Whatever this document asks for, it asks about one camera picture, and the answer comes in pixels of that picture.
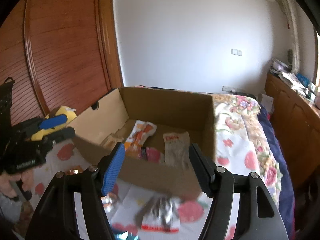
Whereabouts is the wooden sideboard cabinet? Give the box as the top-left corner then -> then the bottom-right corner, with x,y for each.
265,74 -> 319,189

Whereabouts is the pink braised meat packet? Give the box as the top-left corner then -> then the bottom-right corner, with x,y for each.
138,147 -> 164,164

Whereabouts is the white wall switch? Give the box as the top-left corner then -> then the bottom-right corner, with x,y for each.
232,48 -> 242,56

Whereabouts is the floral bed quilt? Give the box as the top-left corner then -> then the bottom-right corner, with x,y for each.
130,84 -> 283,205

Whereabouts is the stack of papers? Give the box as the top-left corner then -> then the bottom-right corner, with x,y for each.
279,72 -> 305,93

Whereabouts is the patterned window curtain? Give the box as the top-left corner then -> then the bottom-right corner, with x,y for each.
281,0 -> 301,74

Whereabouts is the yellow plush toy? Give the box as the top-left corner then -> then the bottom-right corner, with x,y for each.
31,106 -> 77,141

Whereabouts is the person's left hand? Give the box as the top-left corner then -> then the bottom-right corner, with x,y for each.
0,170 -> 34,198

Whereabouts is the brown cardboard box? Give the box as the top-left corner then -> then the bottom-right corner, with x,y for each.
69,87 -> 215,200

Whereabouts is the silver foil snack packet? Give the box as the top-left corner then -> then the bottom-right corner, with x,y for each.
135,196 -> 181,233

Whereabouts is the small copper candy wrapper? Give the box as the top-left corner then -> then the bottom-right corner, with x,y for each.
66,166 -> 84,176

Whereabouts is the white grey snack packet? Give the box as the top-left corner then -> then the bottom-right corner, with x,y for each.
163,132 -> 190,170

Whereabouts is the strawberry print white tablecloth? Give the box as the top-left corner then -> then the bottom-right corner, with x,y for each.
27,129 -> 261,240

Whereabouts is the navy blue blanket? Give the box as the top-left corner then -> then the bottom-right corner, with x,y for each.
257,103 -> 296,240

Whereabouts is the white orange small snack packet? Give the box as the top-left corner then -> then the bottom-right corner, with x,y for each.
100,192 -> 120,213

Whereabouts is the wooden louvered wardrobe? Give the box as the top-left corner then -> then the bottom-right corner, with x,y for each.
1,0 -> 123,125

